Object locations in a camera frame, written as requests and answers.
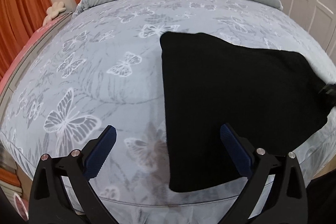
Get black pants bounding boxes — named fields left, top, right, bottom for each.
left=160, top=32, right=335, bottom=193

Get butterfly patterned bed sheet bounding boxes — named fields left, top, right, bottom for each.
left=1, top=0, right=335, bottom=223

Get pink topped window bench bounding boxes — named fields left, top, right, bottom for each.
left=0, top=12, right=74, bottom=98

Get cream plush toy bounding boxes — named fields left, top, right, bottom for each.
left=43, top=2, right=66, bottom=26

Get orange curtain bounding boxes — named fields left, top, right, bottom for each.
left=1, top=0, right=51, bottom=77

